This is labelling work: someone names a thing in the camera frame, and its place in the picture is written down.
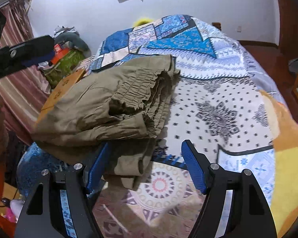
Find olive khaki pants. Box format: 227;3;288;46
32;55;180;190

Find striped pink curtain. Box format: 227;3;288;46
0;0;50;145

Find green patterned bag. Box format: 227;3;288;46
42;49;85;89

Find orange box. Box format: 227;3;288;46
51;44;70;64

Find wooden lap desk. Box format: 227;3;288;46
36;69;85;124

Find grey plush toy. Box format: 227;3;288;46
54;32;89;52

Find blue patchwork bedspread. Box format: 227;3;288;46
16;14;298;238

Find yellow curved headboard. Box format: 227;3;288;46
133;17;154;27

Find brown wooden door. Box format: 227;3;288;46
278;0;298;60

